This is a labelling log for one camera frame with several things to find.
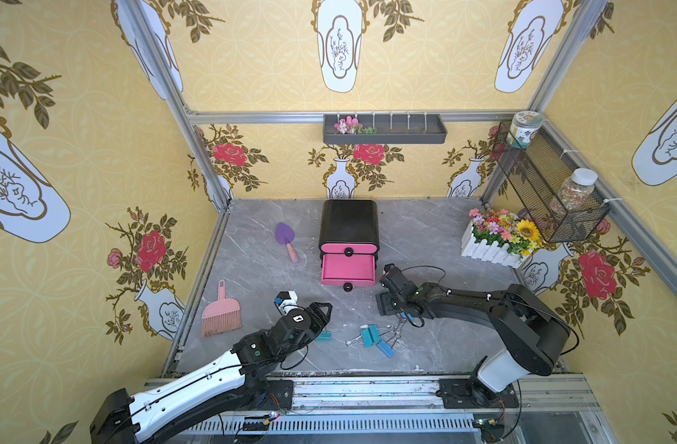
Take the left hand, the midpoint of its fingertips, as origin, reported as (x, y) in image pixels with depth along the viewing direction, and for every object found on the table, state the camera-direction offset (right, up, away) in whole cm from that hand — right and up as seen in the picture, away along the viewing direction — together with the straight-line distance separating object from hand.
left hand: (321, 308), depth 79 cm
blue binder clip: (+19, -12, +2) cm, 23 cm away
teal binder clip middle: (+14, -9, +4) cm, 18 cm away
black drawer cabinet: (+8, +25, +13) cm, 29 cm away
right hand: (+23, 0, +14) cm, 27 cm away
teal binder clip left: (+1, -10, +3) cm, 10 cm away
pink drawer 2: (+11, +10, +9) cm, 17 cm away
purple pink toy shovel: (-16, +20, +31) cm, 40 cm away
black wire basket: (+70, +41, +11) cm, 82 cm away
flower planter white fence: (+58, +20, +11) cm, 62 cm away
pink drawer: (+11, +16, +8) cm, 21 cm away
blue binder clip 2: (+23, +2, -11) cm, 26 cm away
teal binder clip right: (+15, -9, +4) cm, 18 cm away
